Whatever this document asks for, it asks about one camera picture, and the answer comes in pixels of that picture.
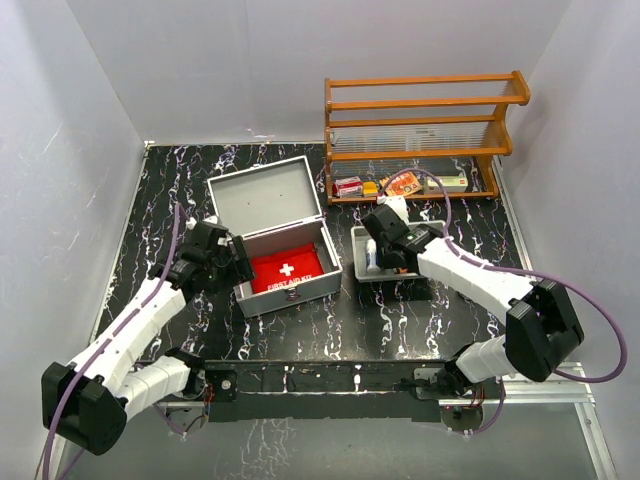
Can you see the long white medicine box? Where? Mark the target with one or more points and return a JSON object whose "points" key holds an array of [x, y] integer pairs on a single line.
{"points": [[452, 184]]}

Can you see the blue white tube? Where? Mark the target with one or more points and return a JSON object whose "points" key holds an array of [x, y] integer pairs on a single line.
{"points": [[371, 262]]}

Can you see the red white medicine box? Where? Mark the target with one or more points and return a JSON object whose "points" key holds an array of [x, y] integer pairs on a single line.
{"points": [[346, 187]]}

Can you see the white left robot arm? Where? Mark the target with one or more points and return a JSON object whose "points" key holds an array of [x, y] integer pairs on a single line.
{"points": [[89, 400]]}

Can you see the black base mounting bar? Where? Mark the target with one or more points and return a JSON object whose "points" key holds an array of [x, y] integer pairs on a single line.
{"points": [[343, 389]]}

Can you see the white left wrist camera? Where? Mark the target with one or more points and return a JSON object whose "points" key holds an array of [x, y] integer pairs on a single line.
{"points": [[213, 220]]}

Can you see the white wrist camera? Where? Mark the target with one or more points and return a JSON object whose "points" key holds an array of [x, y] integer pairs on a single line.
{"points": [[397, 203], [213, 220]]}

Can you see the orange wooden shelf rack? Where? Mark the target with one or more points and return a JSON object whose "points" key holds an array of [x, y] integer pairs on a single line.
{"points": [[448, 125]]}

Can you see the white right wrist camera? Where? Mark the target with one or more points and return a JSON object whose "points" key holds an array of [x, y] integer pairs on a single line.
{"points": [[397, 203]]}

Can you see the red first aid kit pouch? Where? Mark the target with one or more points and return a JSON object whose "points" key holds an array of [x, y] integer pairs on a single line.
{"points": [[286, 268]]}

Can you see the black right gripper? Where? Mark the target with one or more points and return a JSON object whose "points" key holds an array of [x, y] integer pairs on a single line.
{"points": [[382, 259]]}

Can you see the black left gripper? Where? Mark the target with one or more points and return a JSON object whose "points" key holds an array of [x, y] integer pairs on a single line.
{"points": [[240, 269]]}

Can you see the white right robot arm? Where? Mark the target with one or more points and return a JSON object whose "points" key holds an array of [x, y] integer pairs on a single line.
{"points": [[541, 325]]}

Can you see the grey medicine case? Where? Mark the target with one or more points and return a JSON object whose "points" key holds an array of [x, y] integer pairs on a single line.
{"points": [[274, 207]]}

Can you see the small yellow box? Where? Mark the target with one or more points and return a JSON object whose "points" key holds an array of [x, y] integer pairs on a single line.
{"points": [[369, 189]]}

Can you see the orange medicine packet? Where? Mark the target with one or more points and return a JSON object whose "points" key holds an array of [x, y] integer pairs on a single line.
{"points": [[404, 184]]}

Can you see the grey divided tray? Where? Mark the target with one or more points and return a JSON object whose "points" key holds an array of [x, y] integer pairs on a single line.
{"points": [[359, 238]]}

